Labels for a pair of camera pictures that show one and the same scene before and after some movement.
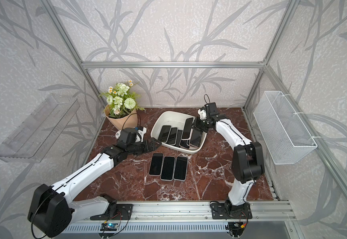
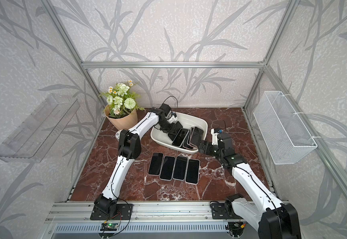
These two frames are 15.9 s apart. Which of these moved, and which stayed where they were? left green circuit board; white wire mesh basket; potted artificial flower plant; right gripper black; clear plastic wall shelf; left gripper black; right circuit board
Moved: left gripper black; right gripper black
Stayed: clear plastic wall shelf; left green circuit board; white wire mesh basket; right circuit board; potted artificial flower plant
